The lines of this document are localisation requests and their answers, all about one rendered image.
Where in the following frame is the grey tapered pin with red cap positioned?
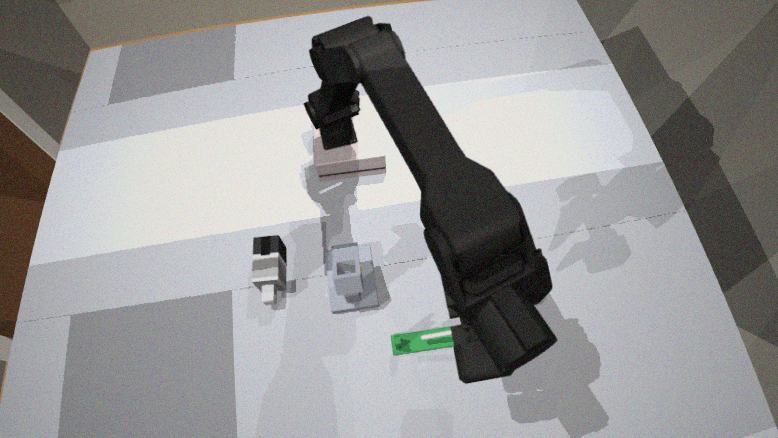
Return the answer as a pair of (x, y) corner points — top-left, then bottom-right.
(421, 329), (452, 340)

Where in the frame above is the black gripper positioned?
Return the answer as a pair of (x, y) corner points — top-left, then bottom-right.
(443, 285), (515, 384)

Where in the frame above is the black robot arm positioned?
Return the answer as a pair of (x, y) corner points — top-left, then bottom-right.
(304, 16), (558, 375)

